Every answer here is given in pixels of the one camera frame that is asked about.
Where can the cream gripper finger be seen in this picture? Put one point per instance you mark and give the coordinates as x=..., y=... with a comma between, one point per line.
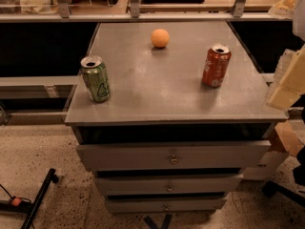
x=289, y=80

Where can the middle grey drawer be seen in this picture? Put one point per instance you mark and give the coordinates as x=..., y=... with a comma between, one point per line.
x=156, y=185

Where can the orange ball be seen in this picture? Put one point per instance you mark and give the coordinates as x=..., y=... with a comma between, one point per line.
x=160, y=38

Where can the grey drawer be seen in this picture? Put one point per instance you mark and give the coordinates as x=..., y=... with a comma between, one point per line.
x=179, y=155
x=158, y=205
x=156, y=185

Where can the red coke can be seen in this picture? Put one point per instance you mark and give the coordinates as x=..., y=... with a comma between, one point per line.
x=217, y=62

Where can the green soda can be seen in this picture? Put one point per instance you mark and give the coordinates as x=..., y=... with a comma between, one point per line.
x=95, y=76

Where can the top grey drawer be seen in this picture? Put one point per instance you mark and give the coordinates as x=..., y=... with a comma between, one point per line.
x=179, y=155

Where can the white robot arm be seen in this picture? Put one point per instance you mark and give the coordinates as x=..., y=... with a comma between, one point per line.
x=294, y=10

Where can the black stand leg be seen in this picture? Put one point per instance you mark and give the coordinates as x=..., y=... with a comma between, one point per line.
x=24, y=205

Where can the black chair base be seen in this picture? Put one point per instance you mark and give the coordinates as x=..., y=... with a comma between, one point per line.
x=271, y=188

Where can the metal shelf rail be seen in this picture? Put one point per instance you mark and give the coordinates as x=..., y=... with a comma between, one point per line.
x=133, y=10

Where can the bottom grey drawer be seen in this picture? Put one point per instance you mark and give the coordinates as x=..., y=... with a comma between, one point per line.
x=158, y=205

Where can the grey drawer cabinet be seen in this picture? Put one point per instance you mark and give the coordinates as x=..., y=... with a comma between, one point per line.
x=158, y=96

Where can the cardboard box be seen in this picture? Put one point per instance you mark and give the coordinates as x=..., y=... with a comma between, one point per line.
x=284, y=143

